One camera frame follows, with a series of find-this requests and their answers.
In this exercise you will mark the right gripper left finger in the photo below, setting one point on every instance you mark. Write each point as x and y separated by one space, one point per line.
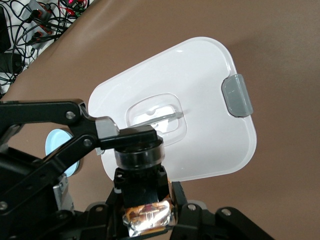
100 222

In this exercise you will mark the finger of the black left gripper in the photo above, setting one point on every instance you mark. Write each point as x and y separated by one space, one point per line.
130 137

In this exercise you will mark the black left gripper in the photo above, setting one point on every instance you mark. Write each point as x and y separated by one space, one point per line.
10 165

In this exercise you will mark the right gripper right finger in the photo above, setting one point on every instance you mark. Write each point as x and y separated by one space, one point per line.
200 222

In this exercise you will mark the orange push button switch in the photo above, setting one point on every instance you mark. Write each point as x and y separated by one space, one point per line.
140 180

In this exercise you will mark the light blue round plate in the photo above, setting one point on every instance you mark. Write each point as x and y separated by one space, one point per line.
56 140

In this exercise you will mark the white lidded storage box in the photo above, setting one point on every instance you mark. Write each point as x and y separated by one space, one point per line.
205 140

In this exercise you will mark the grey connector module row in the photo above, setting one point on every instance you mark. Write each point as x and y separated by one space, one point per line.
37 37

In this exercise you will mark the circuit board with red display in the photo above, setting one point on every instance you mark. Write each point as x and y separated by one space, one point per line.
72 3

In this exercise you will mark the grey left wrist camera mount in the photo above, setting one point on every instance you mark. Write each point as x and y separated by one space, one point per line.
62 195

